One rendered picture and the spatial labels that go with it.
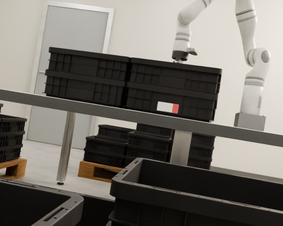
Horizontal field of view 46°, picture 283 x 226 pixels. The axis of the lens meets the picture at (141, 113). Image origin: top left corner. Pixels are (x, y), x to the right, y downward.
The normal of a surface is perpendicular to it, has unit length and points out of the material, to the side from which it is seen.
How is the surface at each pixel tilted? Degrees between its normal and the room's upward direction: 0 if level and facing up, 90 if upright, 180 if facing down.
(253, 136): 90
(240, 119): 90
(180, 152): 90
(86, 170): 90
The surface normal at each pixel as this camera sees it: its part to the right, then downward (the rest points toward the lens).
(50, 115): -0.13, -0.01
